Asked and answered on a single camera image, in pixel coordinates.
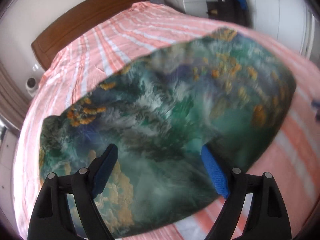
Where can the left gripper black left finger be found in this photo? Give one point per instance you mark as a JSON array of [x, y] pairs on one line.
[[51, 217]]

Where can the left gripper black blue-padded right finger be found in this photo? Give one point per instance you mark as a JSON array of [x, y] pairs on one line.
[[267, 218]]

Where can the green landscape-print padded jacket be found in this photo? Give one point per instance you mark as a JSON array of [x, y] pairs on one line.
[[223, 90]]

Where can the white window bench cabinet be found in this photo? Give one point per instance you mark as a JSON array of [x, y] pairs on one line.
[[8, 147]]

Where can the beige brown curtain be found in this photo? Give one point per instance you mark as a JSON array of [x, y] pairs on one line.
[[14, 104]]

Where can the small white round fan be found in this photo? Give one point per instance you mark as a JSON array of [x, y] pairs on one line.
[[31, 86]]

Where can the pink white striped bed sheet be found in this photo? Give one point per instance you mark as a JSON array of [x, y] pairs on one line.
[[292, 156]]

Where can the brown wooden headboard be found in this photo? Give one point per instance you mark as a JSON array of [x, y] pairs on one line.
[[72, 24]]

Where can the white wardrobe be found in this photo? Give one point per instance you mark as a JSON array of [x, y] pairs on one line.
[[290, 22]]

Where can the white drawer desk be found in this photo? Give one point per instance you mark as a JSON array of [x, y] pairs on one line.
[[198, 8]]

